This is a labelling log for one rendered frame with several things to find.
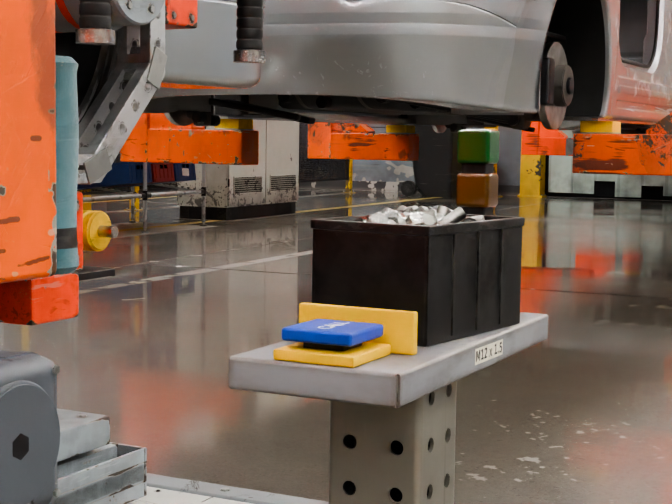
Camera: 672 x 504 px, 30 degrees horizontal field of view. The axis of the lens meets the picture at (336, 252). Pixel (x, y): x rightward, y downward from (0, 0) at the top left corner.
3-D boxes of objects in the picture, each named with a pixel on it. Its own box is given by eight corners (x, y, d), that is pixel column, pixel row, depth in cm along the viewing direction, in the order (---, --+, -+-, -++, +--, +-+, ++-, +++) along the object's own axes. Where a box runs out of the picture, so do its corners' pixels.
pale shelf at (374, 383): (412, 327, 152) (412, 302, 151) (548, 339, 144) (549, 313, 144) (226, 389, 113) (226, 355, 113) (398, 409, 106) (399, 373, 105)
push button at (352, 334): (316, 341, 118) (316, 317, 118) (384, 347, 115) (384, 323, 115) (280, 351, 112) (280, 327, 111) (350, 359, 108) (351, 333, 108)
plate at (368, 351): (313, 347, 119) (314, 336, 118) (391, 354, 115) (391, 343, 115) (272, 360, 111) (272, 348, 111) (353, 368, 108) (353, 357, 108)
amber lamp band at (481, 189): (466, 205, 148) (467, 171, 147) (499, 207, 146) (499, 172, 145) (454, 207, 144) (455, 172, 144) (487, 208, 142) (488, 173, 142)
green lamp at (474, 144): (467, 163, 147) (468, 129, 147) (500, 164, 145) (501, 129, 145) (455, 163, 144) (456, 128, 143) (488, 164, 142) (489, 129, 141)
